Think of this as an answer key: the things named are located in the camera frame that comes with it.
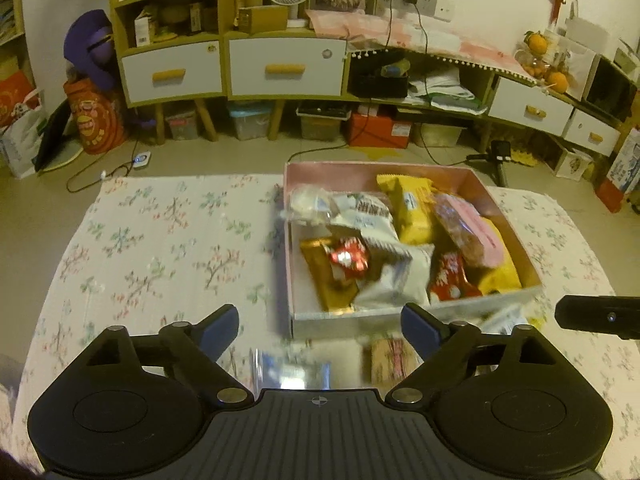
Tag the white printed box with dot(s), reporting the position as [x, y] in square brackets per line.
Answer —
[572, 162]

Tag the red foil snack packet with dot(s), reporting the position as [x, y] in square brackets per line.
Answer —
[347, 257]

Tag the pink snack packet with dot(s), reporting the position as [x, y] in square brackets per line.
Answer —
[467, 232]

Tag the bunch of oranges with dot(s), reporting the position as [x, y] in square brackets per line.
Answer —
[545, 60]

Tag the pink cardboard box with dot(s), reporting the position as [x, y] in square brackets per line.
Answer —
[330, 175]

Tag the yellow waffle snack packet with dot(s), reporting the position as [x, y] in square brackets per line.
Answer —
[497, 272]
[410, 210]

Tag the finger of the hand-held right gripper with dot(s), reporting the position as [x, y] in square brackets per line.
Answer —
[595, 312]

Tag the white cookie-print snack packet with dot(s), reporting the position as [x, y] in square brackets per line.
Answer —
[365, 210]

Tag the clear storage bin blue lid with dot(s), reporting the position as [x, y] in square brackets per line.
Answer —
[250, 122]

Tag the floral tablecloth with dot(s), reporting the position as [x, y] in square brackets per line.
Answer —
[175, 240]

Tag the gold snack packet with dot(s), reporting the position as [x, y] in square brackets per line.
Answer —
[325, 280]

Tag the small white box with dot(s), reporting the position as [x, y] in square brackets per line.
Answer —
[143, 30]

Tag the orange printed bag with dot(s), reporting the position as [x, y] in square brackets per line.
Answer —
[95, 120]

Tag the black tripod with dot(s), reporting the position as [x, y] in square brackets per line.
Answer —
[500, 152]

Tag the black fabric bag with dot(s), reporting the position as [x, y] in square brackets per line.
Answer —
[375, 80]

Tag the small clear storage bin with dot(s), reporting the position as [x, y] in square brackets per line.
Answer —
[182, 125]

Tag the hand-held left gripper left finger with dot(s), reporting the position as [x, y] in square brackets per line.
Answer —
[220, 330]

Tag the clear cracker packet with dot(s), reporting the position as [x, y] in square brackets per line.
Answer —
[395, 360]

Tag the tall wooden shelf cabinet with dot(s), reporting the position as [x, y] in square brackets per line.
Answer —
[220, 20]

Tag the clear storage bin dark lid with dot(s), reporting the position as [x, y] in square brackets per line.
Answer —
[322, 122]

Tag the purple plush toy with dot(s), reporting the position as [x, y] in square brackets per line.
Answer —
[90, 45]

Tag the white paper bag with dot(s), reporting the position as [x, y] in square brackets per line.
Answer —
[585, 45]

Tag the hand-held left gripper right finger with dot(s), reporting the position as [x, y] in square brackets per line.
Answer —
[420, 330]

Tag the white shopping bag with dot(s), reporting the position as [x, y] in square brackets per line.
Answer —
[20, 135]

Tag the low wooden cabinet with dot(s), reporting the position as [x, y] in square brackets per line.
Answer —
[480, 95]

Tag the red gift bag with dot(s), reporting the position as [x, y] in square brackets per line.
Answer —
[620, 175]

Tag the clear white snack packet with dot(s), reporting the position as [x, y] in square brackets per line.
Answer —
[310, 205]

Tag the pink cabinet runner cloth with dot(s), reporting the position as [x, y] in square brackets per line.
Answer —
[425, 35]

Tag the black flat board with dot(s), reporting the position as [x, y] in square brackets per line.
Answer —
[50, 135]

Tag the red shoe box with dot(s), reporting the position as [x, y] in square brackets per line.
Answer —
[377, 130]

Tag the plain white snack packet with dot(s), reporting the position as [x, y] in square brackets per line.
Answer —
[395, 280]

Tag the red and white snack packet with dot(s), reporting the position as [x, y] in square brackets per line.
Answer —
[450, 277]

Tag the white power strip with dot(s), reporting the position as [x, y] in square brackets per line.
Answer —
[141, 160]

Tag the brown cardboard box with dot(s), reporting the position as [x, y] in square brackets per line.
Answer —
[262, 17]

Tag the silver foil snack packet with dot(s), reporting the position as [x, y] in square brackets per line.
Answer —
[287, 367]

